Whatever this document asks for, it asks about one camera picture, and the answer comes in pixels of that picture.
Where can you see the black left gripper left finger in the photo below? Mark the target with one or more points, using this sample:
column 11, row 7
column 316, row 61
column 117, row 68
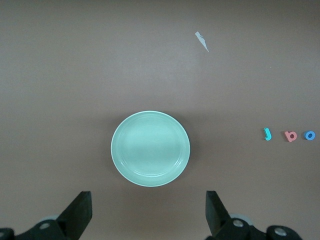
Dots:
column 67, row 222

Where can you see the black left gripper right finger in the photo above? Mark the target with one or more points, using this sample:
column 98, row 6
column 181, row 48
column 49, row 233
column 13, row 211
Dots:
column 220, row 222

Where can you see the teal letter r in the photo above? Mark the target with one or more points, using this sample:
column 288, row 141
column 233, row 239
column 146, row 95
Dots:
column 267, row 135

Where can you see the pink foam letter b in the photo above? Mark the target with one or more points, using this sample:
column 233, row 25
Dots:
column 287, row 137

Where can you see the blue foam letter o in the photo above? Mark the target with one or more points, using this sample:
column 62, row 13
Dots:
column 306, row 135

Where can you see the green round plate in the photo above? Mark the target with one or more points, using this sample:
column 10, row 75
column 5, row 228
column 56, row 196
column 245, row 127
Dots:
column 150, row 148

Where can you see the brown table cover sheet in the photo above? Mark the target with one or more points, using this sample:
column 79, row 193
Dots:
column 75, row 75

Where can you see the white paper scrap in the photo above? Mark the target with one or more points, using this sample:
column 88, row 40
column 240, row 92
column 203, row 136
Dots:
column 201, row 40

